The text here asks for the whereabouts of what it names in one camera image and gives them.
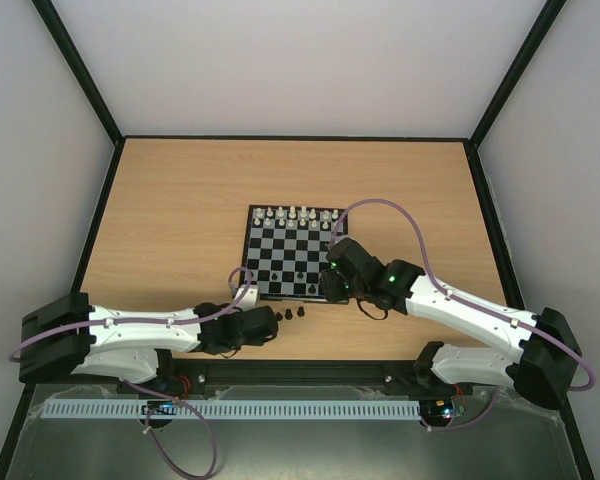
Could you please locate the black cage frame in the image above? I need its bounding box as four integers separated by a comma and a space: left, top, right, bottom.
0, 0, 596, 480

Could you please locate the light blue cable duct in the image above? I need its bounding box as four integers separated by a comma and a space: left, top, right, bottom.
41, 399, 421, 421

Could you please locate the purple cable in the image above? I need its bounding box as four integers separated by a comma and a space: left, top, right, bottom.
332, 199, 597, 432
8, 266, 255, 479

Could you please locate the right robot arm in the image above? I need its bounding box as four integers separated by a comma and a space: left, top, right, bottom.
319, 237, 581, 410

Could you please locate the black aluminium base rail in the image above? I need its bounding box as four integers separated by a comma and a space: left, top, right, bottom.
29, 357, 556, 399

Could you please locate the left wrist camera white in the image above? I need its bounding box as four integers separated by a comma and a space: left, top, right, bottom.
234, 285, 260, 311

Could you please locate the black and silver chessboard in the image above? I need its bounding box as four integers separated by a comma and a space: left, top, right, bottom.
242, 205, 349, 302

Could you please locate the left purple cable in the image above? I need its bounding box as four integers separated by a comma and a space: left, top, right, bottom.
8, 266, 255, 479

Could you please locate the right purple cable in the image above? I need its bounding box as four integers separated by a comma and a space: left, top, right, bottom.
332, 199, 597, 432

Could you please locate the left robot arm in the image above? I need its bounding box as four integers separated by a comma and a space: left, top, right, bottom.
9, 289, 278, 384

